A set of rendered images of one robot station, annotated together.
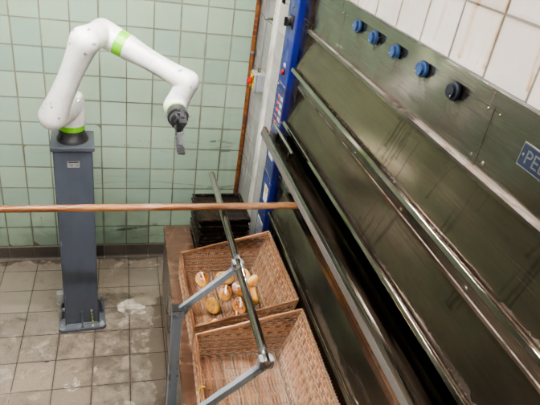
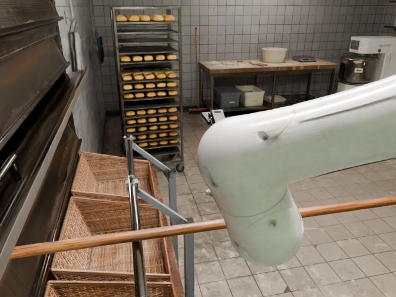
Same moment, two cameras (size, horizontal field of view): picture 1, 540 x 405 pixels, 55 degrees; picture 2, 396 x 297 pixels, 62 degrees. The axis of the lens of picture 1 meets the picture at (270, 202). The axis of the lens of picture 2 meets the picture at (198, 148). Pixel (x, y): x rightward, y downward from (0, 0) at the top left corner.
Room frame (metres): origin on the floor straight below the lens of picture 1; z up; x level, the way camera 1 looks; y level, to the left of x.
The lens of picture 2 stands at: (2.68, 0.45, 1.79)
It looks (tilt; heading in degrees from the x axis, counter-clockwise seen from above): 23 degrees down; 186
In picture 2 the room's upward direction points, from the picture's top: straight up
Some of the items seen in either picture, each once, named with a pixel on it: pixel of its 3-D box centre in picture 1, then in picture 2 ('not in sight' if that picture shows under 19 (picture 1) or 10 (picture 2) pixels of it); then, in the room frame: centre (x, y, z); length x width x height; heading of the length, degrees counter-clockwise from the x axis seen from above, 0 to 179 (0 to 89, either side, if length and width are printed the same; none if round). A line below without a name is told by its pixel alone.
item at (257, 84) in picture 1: (257, 80); not in sight; (2.93, 0.19, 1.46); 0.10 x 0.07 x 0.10; 18
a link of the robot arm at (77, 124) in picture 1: (69, 111); not in sight; (2.32, 1.03, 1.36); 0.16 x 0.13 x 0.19; 175
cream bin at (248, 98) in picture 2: not in sight; (249, 95); (-3.00, 0.78, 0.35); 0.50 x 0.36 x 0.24; 20
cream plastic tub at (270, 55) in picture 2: not in sight; (273, 55); (-3.22, 1.17, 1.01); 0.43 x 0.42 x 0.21; 108
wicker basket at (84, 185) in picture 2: not in sight; (116, 183); (0.85, -0.27, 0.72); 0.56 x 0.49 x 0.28; 18
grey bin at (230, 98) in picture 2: not in sight; (225, 96); (-2.87, 0.39, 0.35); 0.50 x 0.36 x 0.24; 18
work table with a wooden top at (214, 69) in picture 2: not in sight; (264, 89); (-3.09, 1.05, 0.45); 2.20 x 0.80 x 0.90; 108
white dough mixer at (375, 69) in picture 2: not in sight; (363, 77); (-3.22, 2.72, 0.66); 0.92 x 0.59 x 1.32; 108
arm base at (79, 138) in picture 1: (72, 128); not in sight; (2.38, 1.05, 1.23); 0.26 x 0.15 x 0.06; 22
